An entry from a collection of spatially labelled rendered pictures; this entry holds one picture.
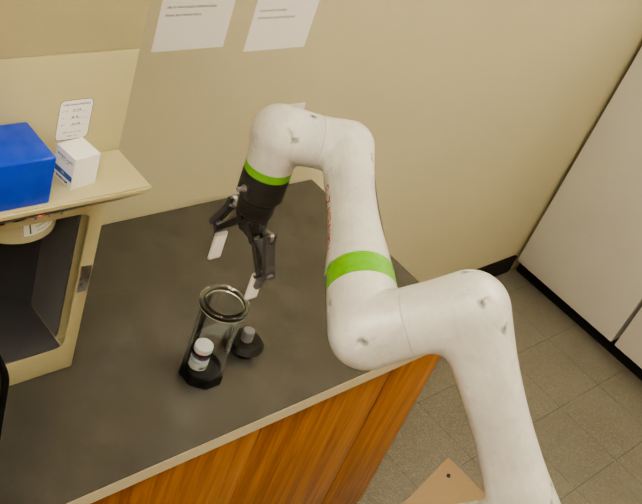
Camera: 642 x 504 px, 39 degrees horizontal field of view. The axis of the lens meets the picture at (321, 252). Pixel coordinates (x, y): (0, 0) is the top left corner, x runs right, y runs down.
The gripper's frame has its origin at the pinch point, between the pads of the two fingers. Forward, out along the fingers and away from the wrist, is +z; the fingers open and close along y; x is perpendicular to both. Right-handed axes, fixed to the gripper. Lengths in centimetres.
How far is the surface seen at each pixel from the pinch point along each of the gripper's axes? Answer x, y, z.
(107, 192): -34.0, -1.4, -26.8
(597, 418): 215, 29, 123
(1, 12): -50, -12, -55
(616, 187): 254, -32, 52
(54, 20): -42, -12, -53
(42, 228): -36.4, -14.7, -9.2
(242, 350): 10.7, 0.8, 26.6
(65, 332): -26.5, -15.3, 21.9
